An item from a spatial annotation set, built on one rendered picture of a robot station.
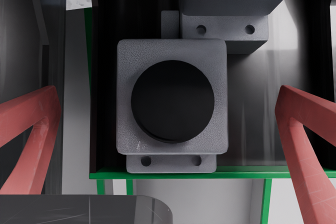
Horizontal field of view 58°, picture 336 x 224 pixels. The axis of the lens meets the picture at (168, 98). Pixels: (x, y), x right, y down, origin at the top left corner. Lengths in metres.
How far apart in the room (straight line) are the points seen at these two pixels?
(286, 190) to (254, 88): 0.38
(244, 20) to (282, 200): 0.42
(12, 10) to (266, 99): 0.15
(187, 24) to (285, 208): 0.43
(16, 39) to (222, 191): 0.25
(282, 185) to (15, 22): 0.46
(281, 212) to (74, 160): 0.35
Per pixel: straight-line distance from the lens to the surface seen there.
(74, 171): 0.32
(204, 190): 0.34
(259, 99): 0.19
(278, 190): 0.55
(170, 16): 0.17
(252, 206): 0.35
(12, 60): 0.19
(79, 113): 0.29
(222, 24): 0.16
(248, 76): 0.19
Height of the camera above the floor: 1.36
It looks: 60 degrees down
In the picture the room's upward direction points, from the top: straight up
